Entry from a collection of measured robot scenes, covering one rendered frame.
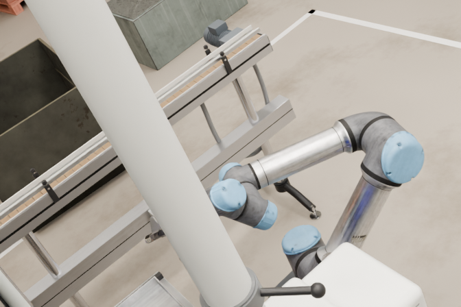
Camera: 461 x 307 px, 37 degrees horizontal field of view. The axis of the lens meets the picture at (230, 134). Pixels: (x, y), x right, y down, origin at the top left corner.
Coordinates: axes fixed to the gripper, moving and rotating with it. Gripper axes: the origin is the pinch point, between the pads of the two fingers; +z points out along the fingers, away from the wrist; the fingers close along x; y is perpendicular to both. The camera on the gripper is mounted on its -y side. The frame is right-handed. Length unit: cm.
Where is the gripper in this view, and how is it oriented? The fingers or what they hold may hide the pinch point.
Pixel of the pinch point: (158, 236)
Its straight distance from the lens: 191.8
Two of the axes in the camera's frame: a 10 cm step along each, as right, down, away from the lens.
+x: -7.1, 1.6, -6.8
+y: -3.5, -9.2, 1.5
